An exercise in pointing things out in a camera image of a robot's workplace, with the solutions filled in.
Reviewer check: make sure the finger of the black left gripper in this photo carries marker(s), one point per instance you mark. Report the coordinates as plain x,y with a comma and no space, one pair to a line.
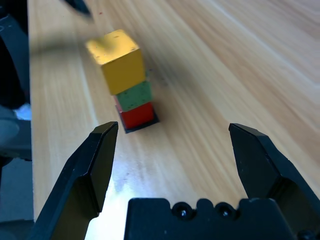
78,7

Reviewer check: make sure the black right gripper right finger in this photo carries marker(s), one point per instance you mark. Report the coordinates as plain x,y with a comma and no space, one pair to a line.
265,165

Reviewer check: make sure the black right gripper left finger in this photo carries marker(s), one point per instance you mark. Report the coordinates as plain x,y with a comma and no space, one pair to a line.
75,180

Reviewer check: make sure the yellow wooden block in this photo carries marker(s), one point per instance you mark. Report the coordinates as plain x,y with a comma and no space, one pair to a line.
122,65

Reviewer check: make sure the red wooden block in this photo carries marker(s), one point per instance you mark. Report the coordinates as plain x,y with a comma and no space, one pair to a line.
137,116

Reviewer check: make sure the green wooden block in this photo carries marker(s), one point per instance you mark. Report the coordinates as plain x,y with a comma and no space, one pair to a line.
136,96

